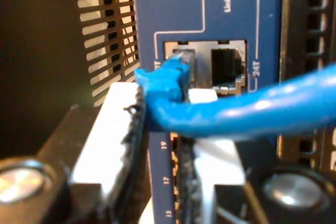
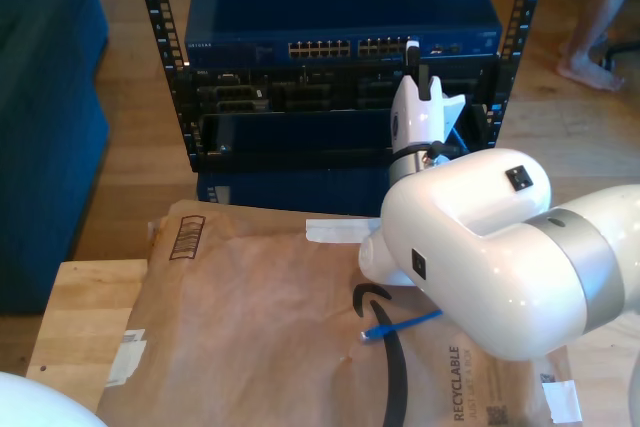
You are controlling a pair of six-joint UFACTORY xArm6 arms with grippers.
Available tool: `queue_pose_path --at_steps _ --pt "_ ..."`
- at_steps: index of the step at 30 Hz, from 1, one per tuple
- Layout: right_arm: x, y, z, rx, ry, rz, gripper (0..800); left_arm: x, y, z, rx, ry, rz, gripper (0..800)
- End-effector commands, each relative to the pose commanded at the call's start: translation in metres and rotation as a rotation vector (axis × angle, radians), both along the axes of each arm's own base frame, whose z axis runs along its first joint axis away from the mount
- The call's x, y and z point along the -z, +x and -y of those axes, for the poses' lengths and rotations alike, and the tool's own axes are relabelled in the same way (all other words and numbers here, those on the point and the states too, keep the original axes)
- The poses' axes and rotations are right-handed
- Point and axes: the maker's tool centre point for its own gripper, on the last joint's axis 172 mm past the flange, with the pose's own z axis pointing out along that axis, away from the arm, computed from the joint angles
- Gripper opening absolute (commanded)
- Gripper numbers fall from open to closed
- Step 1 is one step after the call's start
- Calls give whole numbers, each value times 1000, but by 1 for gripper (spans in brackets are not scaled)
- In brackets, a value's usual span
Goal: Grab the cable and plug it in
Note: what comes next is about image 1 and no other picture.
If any blue network cable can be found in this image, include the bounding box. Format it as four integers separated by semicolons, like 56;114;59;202
134;50;336;141

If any black slotted panel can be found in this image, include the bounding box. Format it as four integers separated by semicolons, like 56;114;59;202
0;0;140;109

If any blue network switch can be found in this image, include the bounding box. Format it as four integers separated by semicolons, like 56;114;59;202
131;0;286;224

